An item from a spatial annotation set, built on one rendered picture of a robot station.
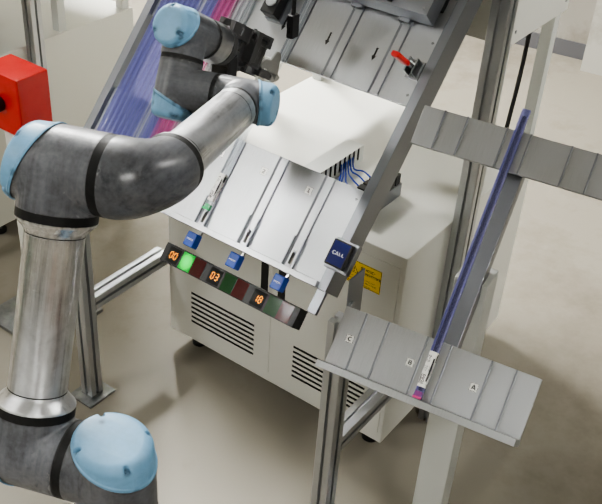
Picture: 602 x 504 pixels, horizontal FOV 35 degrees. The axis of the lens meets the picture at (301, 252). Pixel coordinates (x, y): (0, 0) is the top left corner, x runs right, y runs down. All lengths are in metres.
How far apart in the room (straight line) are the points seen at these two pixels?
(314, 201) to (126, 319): 1.14
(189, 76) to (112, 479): 0.69
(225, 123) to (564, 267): 1.96
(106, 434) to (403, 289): 0.90
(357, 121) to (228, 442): 0.91
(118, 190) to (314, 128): 1.30
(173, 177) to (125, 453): 0.39
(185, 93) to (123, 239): 1.57
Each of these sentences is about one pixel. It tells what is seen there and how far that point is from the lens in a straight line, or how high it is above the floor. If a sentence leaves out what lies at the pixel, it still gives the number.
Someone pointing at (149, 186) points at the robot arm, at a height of 1.12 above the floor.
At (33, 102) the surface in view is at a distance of 2.44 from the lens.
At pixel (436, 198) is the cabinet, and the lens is 2.26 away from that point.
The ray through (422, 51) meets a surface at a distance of 1.84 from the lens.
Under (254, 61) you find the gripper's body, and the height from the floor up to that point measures 1.05.
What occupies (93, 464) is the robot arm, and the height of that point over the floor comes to 0.78.
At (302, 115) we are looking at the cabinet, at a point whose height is 0.62.
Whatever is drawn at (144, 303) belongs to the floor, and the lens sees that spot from 2.88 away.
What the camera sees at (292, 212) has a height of 0.79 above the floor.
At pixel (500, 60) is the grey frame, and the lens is 1.98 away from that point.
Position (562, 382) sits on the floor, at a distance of 2.78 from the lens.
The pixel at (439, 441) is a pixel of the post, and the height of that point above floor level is 0.45.
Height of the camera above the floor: 1.77
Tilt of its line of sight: 35 degrees down
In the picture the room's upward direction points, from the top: 4 degrees clockwise
